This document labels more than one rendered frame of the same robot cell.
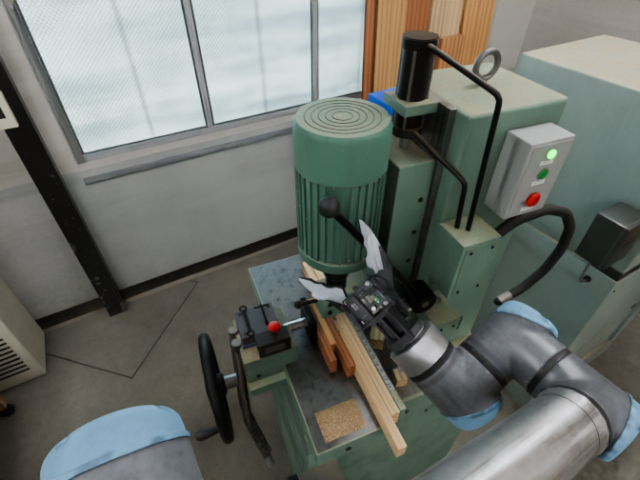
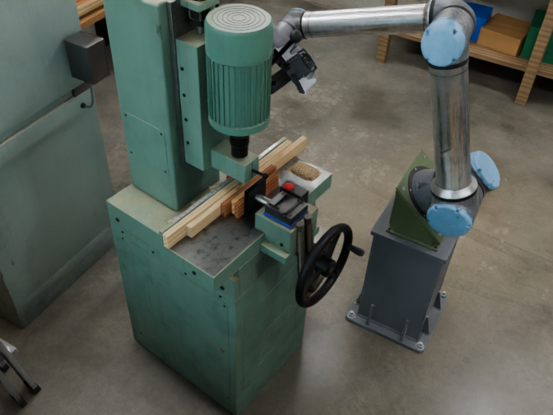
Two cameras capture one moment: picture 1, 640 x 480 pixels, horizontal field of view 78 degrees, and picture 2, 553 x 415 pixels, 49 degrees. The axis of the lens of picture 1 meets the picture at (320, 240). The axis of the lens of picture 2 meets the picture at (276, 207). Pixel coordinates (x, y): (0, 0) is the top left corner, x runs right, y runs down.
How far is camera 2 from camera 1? 1.87 m
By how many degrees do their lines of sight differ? 82
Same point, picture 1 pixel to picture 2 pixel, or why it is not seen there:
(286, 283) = (214, 241)
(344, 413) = (302, 166)
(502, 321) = (276, 34)
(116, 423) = (441, 22)
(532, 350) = (286, 28)
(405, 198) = not seen: hidden behind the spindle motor
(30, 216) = not seen: outside the picture
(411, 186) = not seen: hidden behind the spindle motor
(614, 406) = (298, 11)
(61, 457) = (457, 27)
